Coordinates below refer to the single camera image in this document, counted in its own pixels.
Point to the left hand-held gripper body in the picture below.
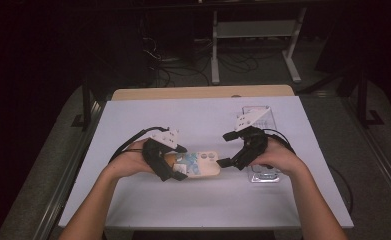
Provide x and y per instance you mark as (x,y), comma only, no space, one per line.
(154,153)

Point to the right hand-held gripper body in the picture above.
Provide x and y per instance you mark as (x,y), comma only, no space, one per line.
(254,141)

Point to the clear plastic packaging box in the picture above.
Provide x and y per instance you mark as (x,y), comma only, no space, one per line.
(266,176)

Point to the person's left hand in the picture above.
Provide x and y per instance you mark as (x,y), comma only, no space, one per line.
(129,163)

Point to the person's right hand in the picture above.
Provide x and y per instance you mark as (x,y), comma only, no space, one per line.
(279,156)

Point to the light wooden table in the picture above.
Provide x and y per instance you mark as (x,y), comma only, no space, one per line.
(199,91)

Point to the black metal stand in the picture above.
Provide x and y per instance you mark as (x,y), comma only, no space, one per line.
(86,100)
(363,96)

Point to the aluminium rail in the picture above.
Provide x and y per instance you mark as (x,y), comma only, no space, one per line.
(65,186)
(388,170)

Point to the white metal desk frame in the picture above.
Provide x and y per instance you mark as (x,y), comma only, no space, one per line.
(249,29)

